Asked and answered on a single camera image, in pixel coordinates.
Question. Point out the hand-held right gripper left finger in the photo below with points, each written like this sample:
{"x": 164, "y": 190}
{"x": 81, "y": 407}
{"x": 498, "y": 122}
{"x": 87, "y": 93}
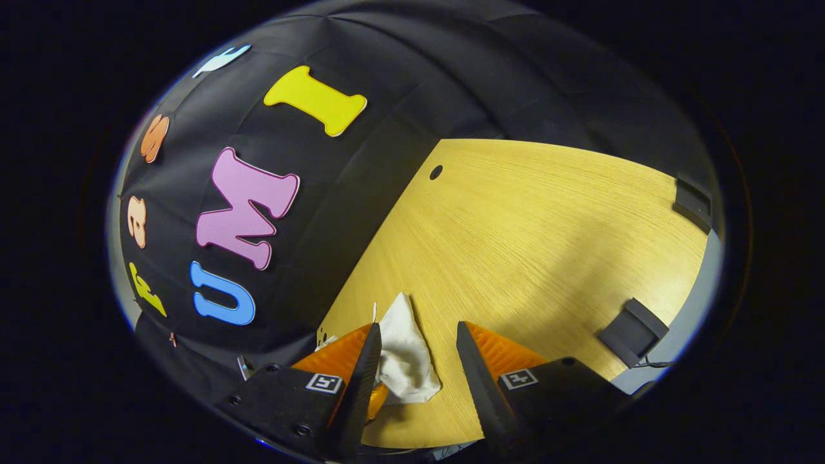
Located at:
{"x": 361, "y": 386}

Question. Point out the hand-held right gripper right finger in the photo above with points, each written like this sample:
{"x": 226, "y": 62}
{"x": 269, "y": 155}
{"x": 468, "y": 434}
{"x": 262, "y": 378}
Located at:
{"x": 480, "y": 386}

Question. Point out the white jeans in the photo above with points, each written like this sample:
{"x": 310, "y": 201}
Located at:
{"x": 406, "y": 361}

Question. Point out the small white cloth label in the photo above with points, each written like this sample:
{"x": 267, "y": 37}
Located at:
{"x": 244, "y": 367}

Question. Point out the black table edge clamp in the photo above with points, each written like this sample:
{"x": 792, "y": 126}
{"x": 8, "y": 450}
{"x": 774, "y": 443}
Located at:
{"x": 633, "y": 332}
{"x": 693, "y": 203}

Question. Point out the black backdrop cloth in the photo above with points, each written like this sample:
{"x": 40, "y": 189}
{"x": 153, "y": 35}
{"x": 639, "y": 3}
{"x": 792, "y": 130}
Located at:
{"x": 387, "y": 96}

